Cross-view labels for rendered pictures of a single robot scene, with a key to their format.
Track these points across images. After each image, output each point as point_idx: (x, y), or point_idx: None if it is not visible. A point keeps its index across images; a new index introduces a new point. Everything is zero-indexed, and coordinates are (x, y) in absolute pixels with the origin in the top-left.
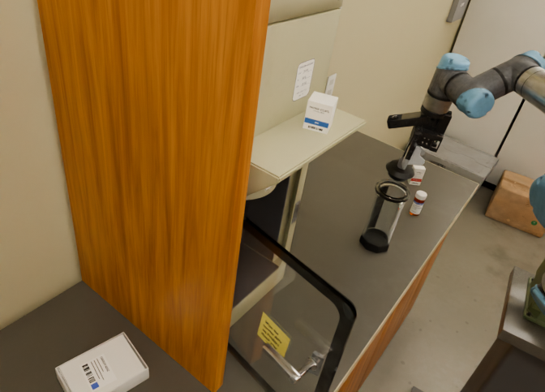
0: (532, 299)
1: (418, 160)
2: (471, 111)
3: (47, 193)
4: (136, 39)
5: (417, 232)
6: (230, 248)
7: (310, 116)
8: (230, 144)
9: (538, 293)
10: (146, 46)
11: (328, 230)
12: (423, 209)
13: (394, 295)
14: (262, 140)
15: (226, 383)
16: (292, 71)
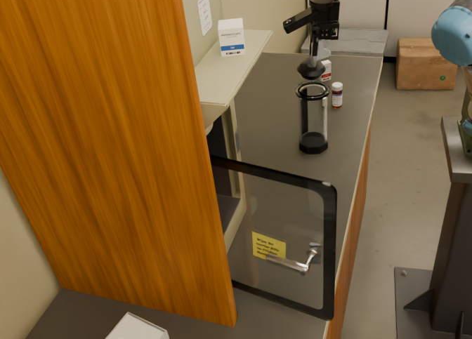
0: (466, 137)
1: (324, 52)
2: None
3: (1, 215)
4: (54, 28)
5: (347, 121)
6: (207, 182)
7: (225, 43)
8: (178, 88)
9: (470, 125)
10: (67, 31)
11: (267, 151)
12: (343, 99)
13: (350, 182)
14: None
15: (240, 314)
16: (194, 8)
